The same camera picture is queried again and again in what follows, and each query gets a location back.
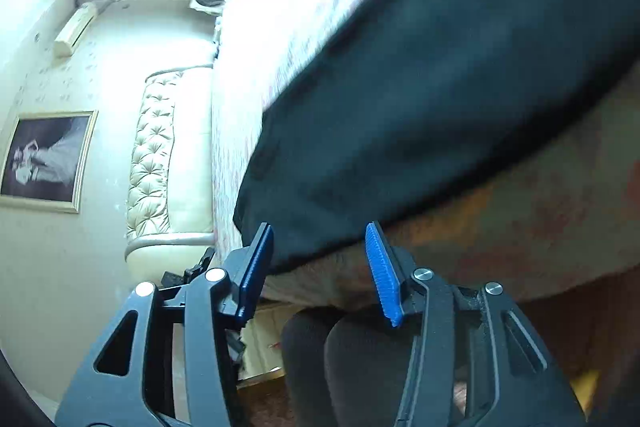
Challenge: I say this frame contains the black pants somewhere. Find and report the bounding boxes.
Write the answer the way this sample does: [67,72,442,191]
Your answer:
[233,0,639,274]

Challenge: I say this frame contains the cream tufted leather headboard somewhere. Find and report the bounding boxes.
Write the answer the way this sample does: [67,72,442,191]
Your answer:
[124,64,216,284]

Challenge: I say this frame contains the person's dark trouser leg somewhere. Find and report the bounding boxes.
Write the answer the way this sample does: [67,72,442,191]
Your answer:
[281,306,412,426]

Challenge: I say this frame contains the framed black white picture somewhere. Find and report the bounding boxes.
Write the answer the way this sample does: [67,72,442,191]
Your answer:
[1,109,98,215]

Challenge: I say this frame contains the white box fan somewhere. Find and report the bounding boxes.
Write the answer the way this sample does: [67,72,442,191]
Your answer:
[189,0,229,16]

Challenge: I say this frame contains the white wall air conditioner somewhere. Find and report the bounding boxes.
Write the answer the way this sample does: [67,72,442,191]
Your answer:
[53,2,98,58]

